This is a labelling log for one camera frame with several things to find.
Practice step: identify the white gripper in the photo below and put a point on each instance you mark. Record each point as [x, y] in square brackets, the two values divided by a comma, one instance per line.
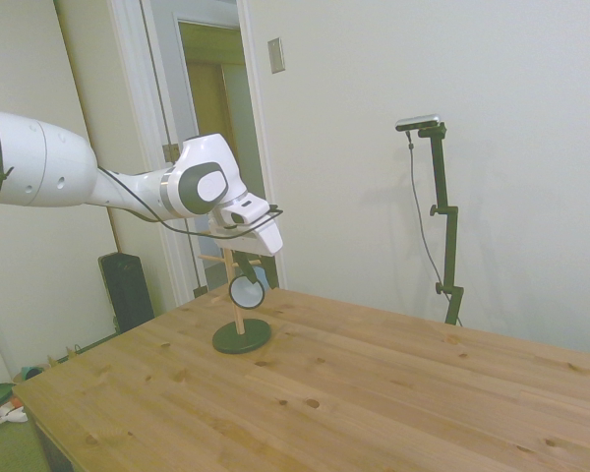
[268, 241]

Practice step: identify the blue enamel mug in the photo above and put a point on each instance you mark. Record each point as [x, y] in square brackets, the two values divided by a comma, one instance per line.
[248, 295]

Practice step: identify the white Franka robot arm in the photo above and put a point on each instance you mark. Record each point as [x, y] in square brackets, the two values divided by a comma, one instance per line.
[39, 167]

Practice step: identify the wooden mug tree stand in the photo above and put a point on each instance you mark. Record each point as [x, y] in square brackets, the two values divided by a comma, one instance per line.
[241, 339]

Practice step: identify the black upright appliance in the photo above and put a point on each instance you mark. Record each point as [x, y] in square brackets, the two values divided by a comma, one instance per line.
[125, 295]

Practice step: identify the brass door hinge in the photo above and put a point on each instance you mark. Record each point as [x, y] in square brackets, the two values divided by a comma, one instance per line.
[171, 152]

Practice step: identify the white open room door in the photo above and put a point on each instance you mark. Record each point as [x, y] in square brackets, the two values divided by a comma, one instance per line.
[177, 98]

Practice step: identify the white closet door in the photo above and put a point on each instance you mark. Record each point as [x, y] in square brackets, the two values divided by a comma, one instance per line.
[29, 270]

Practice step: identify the teal cup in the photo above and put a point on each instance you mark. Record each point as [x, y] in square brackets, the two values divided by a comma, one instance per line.
[29, 371]

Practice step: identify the white plastic floor object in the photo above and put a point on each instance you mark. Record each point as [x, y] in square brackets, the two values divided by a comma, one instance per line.
[17, 415]

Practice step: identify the black camera stand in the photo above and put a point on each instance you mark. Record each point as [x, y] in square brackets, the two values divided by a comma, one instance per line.
[452, 255]

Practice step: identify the grey wall switch plate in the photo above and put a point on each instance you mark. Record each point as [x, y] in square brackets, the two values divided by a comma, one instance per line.
[276, 55]

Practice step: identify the silver camera on stand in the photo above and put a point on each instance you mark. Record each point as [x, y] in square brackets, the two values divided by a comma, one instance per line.
[418, 122]

